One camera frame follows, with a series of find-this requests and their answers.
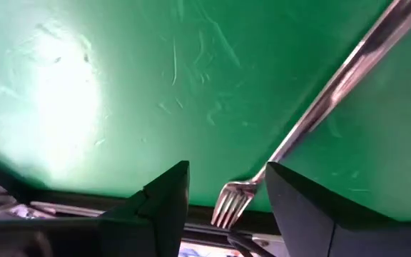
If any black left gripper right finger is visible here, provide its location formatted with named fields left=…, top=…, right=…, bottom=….
left=265, top=161, right=392, bottom=257

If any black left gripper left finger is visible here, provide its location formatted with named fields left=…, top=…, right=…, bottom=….
left=100, top=160, right=191, bottom=257

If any silver metal fork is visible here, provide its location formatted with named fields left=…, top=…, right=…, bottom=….
left=210, top=0, right=411, bottom=230

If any black cable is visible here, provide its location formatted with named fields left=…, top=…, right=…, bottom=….
left=226, top=231, right=276, bottom=257

